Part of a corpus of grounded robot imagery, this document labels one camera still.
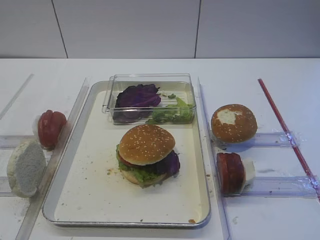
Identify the sesame top bun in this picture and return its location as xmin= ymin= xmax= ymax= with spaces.
xmin=118 ymin=124 xmax=176 ymax=166

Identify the green lettuce in container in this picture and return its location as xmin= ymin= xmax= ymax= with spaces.
xmin=145 ymin=93 xmax=195 ymax=124

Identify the green lettuce on burger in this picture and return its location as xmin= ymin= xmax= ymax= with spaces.
xmin=116 ymin=144 xmax=166 ymax=188

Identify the red meat slices right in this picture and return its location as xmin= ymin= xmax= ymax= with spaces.
xmin=216 ymin=152 xmax=245 ymax=195

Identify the red tomato slices left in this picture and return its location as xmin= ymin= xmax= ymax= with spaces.
xmin=35 ymin=109 xmax=67 ymax=149

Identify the purple cabbage in container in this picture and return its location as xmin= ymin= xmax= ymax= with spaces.
xmin=115 ymin=84 xmax=161 ymax=108

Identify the clear plastic container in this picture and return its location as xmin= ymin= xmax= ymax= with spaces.
xmin=102 ymin=73 xmax=196 ymax=125

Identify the purple cabbage on burger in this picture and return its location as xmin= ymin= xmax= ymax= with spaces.
xmin=150 ymin=150 xmax=180 ymax=176

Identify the bottom bun on tray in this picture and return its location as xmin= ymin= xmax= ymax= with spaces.
xmin=120 ymin=169 xmax=168 ymax=188

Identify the brown bun right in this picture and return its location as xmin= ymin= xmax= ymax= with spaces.
xmin=211 ymin=104 xmax=258 ymax=143

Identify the silver metal tray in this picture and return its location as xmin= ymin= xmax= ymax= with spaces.
xmin=42 ymin=81 xmax=211 ymax=228

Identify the white pusher block right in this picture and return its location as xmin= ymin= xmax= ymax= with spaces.
xmin=242 ymin=159 xmax=256 ymax=190

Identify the clear long divider strip right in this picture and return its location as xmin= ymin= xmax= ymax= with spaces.
xmin=197 ymin=77 xmax=232 ymax=240

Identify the clear thin strip far left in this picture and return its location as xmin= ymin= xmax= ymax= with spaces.
xmin=0 ymin=73 xmax=34 ymax=120

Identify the pale bun half left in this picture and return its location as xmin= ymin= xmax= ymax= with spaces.
xmin=6 ymin=140 xmax=47 ymax=198

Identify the red thin strip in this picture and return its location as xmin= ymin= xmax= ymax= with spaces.
xmin=257 ymin=78 xmax=320 ymax=200

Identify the clear rail track upper right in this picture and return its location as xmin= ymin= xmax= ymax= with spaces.
xmin=210 ymin=132 xmax=301 ymax=149

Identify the clear rail track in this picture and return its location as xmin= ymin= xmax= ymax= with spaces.
xmin=0 ymin=176 xmax=16 ymax=197
xmin=210 ymin=132 xmax=301 ymax=149
xmin=222 ymin=176 xmax=320 ymax=200
xmin=0 ymin=135 xmax=40 ymax=150

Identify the clear rail track lower right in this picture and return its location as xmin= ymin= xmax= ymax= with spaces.
xmin=222 ymin=176 xmax=320 ymax=200

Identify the clear rail track upper left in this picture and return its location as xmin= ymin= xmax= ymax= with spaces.
xmin=0 ymin=135 xmax=40 ymax=150

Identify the clear rail track lower left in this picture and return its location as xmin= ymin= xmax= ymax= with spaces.
xmin=0 ymin=176 xmax=16 ymax=197

